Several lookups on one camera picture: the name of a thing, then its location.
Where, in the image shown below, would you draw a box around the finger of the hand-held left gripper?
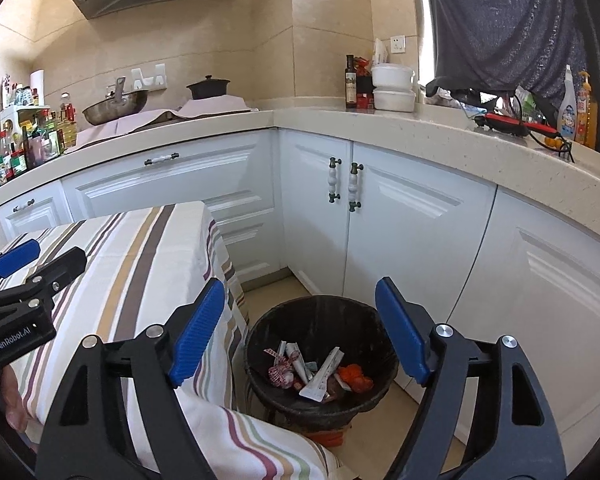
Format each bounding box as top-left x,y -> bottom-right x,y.
0,247 -> 88,306
0,239 -> 42,286

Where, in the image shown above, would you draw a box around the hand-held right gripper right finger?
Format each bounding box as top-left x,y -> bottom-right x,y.
375,276 -> 567,480

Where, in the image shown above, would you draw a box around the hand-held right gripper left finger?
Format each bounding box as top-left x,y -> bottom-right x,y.
34,277 -> 227,480

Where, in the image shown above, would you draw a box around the black trash bin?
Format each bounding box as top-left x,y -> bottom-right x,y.
243,295 -> 400,448

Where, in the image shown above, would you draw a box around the red checked ribbon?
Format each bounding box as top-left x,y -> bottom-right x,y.
266,347 -> 296,388

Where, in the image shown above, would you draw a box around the long white printed packet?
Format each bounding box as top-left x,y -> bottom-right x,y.
299,346 -> 342,402

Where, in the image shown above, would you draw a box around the person's left hand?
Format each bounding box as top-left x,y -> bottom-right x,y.
0,364 -> 31,453

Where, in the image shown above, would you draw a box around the striped tablecloth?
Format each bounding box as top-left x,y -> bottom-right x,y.
0,201 -> 341,480

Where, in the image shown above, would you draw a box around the group of condiment bottles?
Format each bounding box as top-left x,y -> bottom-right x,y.
0,74 -> 63,183

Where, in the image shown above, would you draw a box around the white kitchen cabinets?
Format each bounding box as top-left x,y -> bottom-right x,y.
0,127 -> 600,461

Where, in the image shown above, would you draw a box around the yellow cooking oil bottle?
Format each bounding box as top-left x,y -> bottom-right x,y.
60,104 -> 78,150

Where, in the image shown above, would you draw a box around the steel wok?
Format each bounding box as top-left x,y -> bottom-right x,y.
82,77 -> 150,127

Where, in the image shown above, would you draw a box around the white paper towel roll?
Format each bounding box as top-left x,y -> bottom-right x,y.
30,70 -> 46,106

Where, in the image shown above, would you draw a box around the beige kitchen countertop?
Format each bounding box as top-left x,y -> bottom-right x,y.
0,105 -> 600,233

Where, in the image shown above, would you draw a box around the black cooking pot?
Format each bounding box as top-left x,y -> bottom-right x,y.
186,75 -> 232,101

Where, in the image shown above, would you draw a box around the white lidded container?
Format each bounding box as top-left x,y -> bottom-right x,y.
372,87 -> 416,112
371,63 -> 416,90

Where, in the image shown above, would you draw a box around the red power strip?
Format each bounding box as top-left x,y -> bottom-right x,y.
475,112 -> 563,138

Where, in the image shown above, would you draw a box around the red box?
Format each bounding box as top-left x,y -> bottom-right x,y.
355,57 -> 376,109

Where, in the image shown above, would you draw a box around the dark glass bottle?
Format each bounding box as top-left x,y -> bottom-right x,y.
345,55 -> 358,109

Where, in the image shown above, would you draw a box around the white spray bottle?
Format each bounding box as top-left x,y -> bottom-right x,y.
557,65 -> 578,141

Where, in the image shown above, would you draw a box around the yellow pump bottle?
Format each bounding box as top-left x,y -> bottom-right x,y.
575,71 -> 598,148

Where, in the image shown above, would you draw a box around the dark window curtain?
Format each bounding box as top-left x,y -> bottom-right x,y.
422,0 -> 600,111

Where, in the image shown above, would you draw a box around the white cabinet door handle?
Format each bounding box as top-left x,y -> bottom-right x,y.
328,157 -> 342,204
349,162 -> 363,212

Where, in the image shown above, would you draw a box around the double white wall outlet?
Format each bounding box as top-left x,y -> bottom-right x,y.
132,63 -> 167,90

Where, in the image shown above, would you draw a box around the black power cable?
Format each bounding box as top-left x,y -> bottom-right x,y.
530,132 -> 576,163

